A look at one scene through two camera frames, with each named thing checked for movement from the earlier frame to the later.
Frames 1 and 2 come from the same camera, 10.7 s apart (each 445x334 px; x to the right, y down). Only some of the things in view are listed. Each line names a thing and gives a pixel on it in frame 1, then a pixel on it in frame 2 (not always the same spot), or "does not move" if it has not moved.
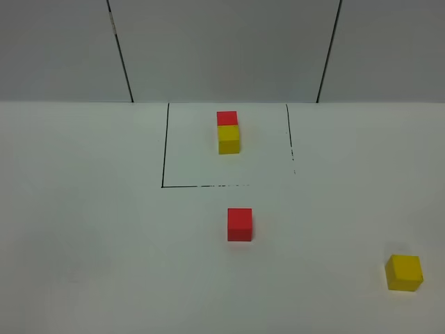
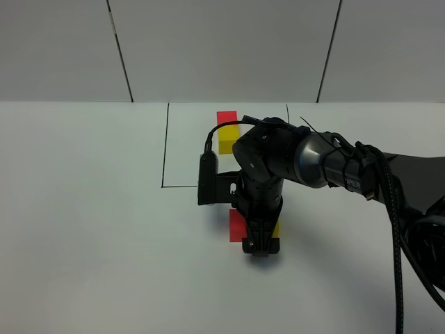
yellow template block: (228, 136) does not move
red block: (239, 224) does not move
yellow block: (403, 273) to (276, 234)
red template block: (225, 118) does not move
